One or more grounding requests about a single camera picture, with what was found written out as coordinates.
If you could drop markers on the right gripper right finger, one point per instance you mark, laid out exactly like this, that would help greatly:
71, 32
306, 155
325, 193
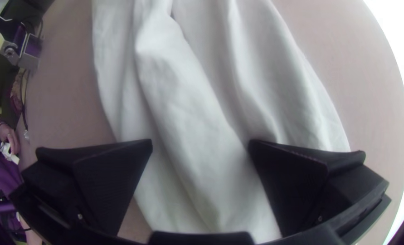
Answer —
300, 183

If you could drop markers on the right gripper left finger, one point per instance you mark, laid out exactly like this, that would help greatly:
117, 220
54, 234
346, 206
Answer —
96, 183

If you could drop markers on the white t-shirt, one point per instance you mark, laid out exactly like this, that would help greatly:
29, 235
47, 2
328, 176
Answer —
205, 102

